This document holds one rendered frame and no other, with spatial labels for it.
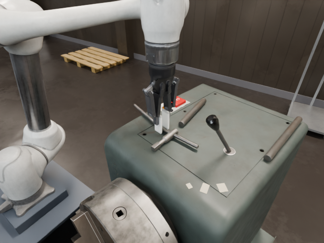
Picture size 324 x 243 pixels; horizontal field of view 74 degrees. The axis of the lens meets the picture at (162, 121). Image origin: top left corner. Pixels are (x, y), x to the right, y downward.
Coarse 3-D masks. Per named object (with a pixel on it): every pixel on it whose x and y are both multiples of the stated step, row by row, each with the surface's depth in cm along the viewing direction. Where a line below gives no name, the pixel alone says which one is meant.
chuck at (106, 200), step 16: (96, 192) 60; (112, 192) 57; (80, 208) 64; (96, 208) 52; (112, 208) 52; (128, 208) 52; (96, 224) 54; (112, 224) 49; (128, 224) 50; (144, 224) 50; (112, 240) 47; (128, 240) 48; (144, 240) 49; (160, 240) 50
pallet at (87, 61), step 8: (88, 48) 536; (96, 48) 532; (64, 56) 483; (72, 56) 482; (80, 56) 482; (88, 56) 488; (96, 56) 482; (104, 56) 482; (112, 56) 482; (120, 56) 482; (80, 64) 457; (88, 64) 443; (104, 64) 443; (112, 64) 448; (96, 72) 437
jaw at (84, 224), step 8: (88, 200) 60; (80, 216) 55; (88, 216) 56; (80, 224) 54; (88, 224) 55; (80, 232) 54; (88, 232) 55; (96, 232) 56; (72, 240) 54; (80, 240) 54; (88, 240) 55; (96, 240) 56
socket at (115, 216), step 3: (120, 207) 52; (114, 210) 52; (117, 210) 52; (120, 210) 52; (123, 210) 52; (114, 213) 51; (117, 213) 52; (120, 213) 53; (123, 213) 51; (126, 213) 51; (114, 216) 50; (117, 216) 51; (120, 216) 51; (123, 216) 51; (117, 219) 50; (120, 219) 50
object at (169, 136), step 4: (172, 132) 70; (176, 132) 71; (164, 136) 68; (168, 136) 68; (172, 136) 69; (160, 140) 67; (164, 140) 67; (168, 140) 68; (156, 144) 66; (160, 144) 66; (152, 148) 65; (156, 148) 65
